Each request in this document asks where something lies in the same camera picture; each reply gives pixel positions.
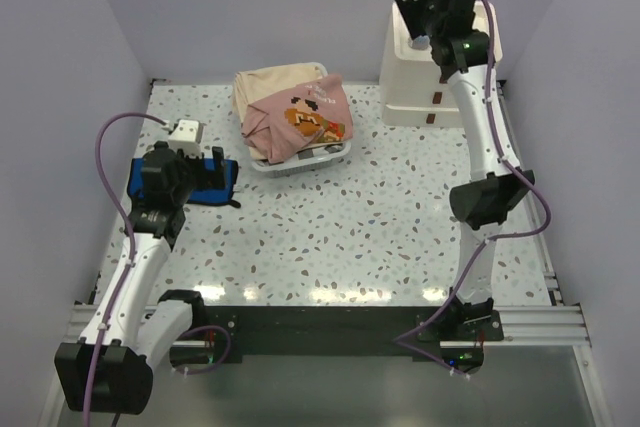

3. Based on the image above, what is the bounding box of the white drawer cabinet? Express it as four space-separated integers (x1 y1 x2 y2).
378 0 504 127

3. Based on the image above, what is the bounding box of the white laundry basket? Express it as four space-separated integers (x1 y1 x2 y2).
233 60 354 179

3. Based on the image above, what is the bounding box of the pink printed t-shirt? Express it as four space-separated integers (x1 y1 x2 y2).
241 74 353 164

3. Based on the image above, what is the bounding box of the clear plastic cup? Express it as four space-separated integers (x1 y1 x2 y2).
409 35 430 51

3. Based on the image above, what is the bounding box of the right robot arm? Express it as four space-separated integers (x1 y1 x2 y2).
394 0 535 340

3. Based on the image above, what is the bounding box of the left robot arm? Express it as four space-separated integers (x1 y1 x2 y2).
54 141 238 415

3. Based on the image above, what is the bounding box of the blue cloth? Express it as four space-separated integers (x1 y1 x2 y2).
126 158 241 208

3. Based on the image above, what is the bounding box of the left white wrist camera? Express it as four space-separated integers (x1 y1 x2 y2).
167 119 204 155

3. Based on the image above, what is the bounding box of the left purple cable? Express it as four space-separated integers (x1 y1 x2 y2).
82 112 232 427

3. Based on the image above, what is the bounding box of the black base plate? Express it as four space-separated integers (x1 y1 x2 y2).
148 303 502 365

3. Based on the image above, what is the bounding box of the aluminium rail frame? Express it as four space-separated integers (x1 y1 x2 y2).
62 82 610 426

